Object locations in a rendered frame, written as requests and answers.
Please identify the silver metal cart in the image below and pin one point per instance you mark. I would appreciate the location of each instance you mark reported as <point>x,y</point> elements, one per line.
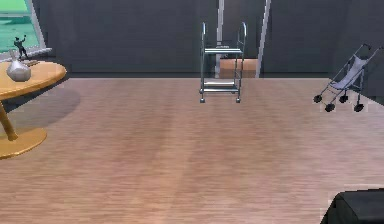
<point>221,68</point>

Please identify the round yellow wooden table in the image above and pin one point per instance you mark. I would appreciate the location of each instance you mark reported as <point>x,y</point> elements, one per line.
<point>36,76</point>

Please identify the grey baby stroller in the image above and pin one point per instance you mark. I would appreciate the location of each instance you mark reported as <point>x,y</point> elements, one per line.
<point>350,77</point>

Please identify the flat brown object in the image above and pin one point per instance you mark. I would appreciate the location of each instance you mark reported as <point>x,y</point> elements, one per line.
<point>30,62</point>

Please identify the grey round vase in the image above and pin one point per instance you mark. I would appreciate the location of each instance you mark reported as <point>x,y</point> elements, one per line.
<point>18,71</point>

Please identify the black figure statuette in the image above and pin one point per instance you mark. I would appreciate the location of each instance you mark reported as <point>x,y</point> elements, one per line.
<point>20,46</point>

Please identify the black armchair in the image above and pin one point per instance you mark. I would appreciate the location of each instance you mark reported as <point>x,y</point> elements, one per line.
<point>358,207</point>

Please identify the window with green view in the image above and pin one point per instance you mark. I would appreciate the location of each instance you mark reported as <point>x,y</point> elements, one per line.
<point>15,24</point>

